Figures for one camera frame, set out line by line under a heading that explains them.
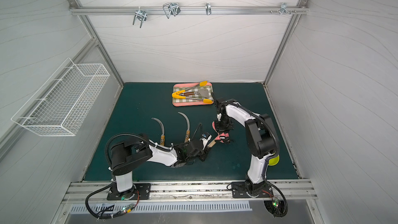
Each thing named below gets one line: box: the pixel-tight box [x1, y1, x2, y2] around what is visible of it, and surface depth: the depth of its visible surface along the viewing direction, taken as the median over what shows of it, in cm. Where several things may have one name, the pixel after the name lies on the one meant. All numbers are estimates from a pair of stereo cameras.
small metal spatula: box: [179, 88, 209, 99], surface depth 114 cm
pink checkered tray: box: [172, 82, 215, 107], surface depth 113 cm
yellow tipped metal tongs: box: [172, 80, 213, 104], surface depth 113 cm
